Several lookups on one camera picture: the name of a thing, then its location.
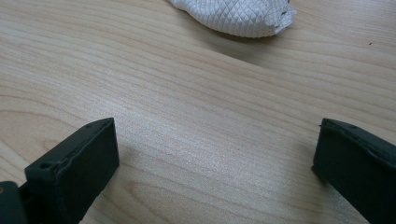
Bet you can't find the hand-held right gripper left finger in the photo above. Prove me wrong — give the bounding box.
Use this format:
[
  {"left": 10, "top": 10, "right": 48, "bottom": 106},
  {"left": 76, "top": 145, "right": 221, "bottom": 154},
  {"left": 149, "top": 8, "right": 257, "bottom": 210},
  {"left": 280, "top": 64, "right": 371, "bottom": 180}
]
[{"left": 23, "top": 117, "right": 120, "bottom": 224}]

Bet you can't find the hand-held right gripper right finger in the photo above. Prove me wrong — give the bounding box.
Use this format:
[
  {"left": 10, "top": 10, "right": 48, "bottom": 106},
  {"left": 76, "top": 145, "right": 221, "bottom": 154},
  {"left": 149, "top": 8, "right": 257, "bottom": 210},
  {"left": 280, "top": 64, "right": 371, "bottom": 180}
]
[{"left": 311, "top": 118, "right": 396, "bottom": 224}]

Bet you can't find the white quilted cloth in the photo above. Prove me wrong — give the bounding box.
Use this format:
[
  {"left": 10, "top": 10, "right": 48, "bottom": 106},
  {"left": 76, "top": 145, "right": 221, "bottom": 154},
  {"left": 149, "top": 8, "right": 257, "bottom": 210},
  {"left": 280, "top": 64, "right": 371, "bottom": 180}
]
[{"left": 167, "top": 0, "right": 298, "bottom": 39}]

